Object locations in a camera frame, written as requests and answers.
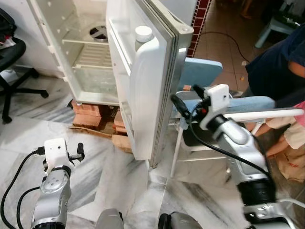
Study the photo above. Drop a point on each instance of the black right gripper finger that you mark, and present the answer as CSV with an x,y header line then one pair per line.
x,y
198,91
180,106

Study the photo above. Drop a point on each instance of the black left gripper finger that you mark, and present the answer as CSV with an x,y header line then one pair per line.
x,y
80,150

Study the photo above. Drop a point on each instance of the silver fridge door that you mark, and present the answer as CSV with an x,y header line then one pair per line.
x,y
152,95

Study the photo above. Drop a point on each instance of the white fridge shelf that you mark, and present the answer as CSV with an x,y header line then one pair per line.
x,y
93,55

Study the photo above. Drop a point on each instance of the white open fridge body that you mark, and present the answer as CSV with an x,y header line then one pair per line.
x,y
57,47

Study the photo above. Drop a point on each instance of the black round fridge vent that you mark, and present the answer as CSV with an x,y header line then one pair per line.
x,y
99,33

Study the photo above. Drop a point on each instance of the red clay brick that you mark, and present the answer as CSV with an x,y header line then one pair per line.
x,y
86,121
187,88
88,109
121,121

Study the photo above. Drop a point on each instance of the light blue plastic chair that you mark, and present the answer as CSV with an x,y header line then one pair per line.
x,y
202,71

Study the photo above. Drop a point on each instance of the brown cardboard sheet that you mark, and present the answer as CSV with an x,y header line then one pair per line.
x,y
93,132

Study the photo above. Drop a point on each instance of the red tiled pillar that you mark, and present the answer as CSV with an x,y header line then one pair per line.
x,y
199,24

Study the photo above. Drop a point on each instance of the brown paper bag red print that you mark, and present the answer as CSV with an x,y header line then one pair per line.
x,y
293,164

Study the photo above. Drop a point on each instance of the child in pink shirt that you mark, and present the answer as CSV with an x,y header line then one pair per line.
x,y
293,133

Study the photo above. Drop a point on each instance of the grey robot left leg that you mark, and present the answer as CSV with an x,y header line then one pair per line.
x,y
109,220

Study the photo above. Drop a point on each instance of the grey robot leg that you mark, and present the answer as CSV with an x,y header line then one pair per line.
x,y
183,222
109,220

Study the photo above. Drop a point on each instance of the person in navy shirt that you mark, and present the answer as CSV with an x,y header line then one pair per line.
x,y
271,71

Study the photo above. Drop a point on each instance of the pale blue stool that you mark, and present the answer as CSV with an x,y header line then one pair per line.
x,y
281,24

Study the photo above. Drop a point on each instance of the black office chair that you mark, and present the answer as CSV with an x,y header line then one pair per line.
x,y
12,62

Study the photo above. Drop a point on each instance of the grey robot right leg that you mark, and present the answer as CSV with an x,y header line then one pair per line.
x,y
183,222

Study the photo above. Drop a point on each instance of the dark clothes pile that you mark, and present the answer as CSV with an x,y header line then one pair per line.
x,y
5,24

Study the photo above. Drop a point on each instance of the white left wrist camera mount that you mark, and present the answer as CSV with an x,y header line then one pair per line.
x,y
57,152

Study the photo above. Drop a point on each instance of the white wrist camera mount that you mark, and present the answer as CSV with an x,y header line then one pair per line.
x,y
57,152
218,100

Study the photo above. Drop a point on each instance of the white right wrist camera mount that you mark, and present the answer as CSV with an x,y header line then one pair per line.
x,y
218,100

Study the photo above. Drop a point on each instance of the white tube frame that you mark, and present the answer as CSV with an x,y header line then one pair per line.
x,y
291,202

